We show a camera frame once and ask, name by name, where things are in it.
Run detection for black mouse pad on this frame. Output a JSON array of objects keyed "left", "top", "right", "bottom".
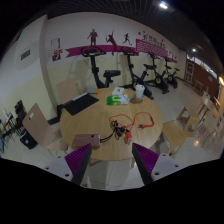
[{"left": 62, "top": 93, "right": 100, "bottom": 117}]

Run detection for wall posters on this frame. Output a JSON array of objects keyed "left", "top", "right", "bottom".
[{"left": 50, "top": 37, "right": 64, "bottom": 63}]

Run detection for black bag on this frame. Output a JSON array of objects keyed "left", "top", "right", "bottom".
[{"left": 19, "top": 128, "right": 39, "bottom": 150}]

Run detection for pink power strip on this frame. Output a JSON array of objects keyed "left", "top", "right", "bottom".
[{"left": 72, "top": 133, "right": 102, "bottom": 150}]

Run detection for white tissue box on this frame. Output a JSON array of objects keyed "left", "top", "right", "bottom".
[{"left": 111, "top": 86, "right": 125, "bottom": 97}]

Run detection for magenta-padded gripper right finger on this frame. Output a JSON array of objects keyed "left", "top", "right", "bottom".
[{"left": 131, "top": 142, "right": 184, "bottom": 186}]

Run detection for white paper cup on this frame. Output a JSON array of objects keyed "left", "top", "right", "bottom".
[{"left": 134, "top": 84, "right": 146, "bottom": 100}]

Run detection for round wooden coaster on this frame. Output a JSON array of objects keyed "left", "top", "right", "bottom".
[{"left": 129, "top": 95, "right": 144, "bottom": 104}]

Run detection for green wet wipes pack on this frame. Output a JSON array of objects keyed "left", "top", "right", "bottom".
[{"left": 105, "top": 94, "right": 131, "bottom": 106}]

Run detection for red charging cable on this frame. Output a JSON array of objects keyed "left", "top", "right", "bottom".
[{"left": 108, "top": 111, "right": 156, "bottom": 132}]

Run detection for ceiling lights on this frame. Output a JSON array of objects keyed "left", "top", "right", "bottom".
[{"left": 158, "top": 0, "right": 224, "bottom": 86}]

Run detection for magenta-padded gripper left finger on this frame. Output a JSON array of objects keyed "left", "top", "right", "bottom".
[{"left": 41, "top": 143, "right": 93, "bottom": 186}]

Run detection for black cable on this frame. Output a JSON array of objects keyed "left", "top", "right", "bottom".
[{"left": 99, "top": 120, "right": 128, "bottom": 144}]

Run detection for black exercise bikes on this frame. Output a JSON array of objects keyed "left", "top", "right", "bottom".
[{"left": 80, "top": 45, "right": 181, "bottom": 100}]

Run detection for light wooden chair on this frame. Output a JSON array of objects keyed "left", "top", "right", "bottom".
[
  {"left": 21, "top": 102, "right": 69, "bottom": 153},
  {"left": 55, "top": 78, "right": 82, "bottom": 105}
]

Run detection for grey wall vent plate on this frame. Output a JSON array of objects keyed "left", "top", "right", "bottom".
[{"left": 20, "top": 49, "right": 32, "bottom": 61}]

